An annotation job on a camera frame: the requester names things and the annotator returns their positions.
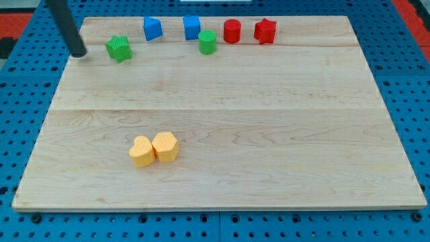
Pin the red star block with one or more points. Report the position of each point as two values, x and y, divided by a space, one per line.
265 31

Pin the green cylinder block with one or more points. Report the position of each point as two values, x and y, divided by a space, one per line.
207 42

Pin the yellow hexagon block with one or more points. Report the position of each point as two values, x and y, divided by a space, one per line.
165 146

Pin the red cylinder block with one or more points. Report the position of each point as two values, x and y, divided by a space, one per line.
232 31

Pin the blue triangular block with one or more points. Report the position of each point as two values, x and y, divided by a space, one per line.
152 28

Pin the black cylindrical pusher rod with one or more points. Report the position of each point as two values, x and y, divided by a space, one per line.
66 25

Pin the blue cube block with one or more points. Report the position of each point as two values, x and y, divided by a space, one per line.
192 27

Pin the light wooden board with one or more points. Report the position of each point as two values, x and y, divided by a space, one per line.
296 125

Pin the yellow heart block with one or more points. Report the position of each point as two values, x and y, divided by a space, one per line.
142 153

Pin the green star block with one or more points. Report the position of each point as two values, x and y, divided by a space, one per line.
118 48

